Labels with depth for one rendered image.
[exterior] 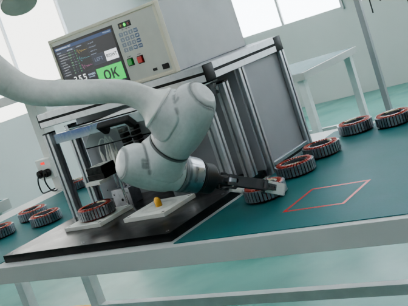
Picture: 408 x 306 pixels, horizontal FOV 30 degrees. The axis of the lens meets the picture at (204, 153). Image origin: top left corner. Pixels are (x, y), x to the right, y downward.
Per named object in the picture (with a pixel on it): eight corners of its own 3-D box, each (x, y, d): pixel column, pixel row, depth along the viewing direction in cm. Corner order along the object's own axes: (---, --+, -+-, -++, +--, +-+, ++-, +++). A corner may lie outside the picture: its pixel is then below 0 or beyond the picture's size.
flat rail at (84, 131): (204, 104, 204) (201, 94, 204) (51, 145, 241) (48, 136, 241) (206, 104, 205) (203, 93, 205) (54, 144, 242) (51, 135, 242)
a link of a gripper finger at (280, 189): (261, 179, 186) (263, 179, 185) (284, 183, 189) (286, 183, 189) (260, 191, 185) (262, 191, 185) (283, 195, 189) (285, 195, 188)
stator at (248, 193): (263, 205, 187) (259, 191, 186) (238, 204, 196) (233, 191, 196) (297, 188, 193) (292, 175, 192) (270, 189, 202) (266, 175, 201)
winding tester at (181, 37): (176, 72, 210) (152, 0, 207) (70, 104, 236) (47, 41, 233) (246, 45, 241) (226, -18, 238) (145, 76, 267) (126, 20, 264)
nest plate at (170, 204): (165, 217, 201) (163, 212, 201) (124, 223, 210) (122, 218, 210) (196, 197, 213) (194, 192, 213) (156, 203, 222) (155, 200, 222)
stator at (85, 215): (96, 221, 218) (91, 210, 218) (73, 224, 226) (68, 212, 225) (123, 207, 226) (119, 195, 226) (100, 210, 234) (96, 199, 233)
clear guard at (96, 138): (153, 132, 184) (146, 109, 183) (85, 149, 198) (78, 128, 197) (224, 99, 209) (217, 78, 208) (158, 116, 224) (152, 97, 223)
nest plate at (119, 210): (101, 226, 216) (99, 222, 216) (65, 232, 225) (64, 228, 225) (133, 207, 228) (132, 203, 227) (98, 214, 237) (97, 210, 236)
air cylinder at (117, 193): (133, 204, 233) (127, 187, 232) (116, 207, 238) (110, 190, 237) (143, 198, 237) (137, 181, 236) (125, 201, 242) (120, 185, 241)
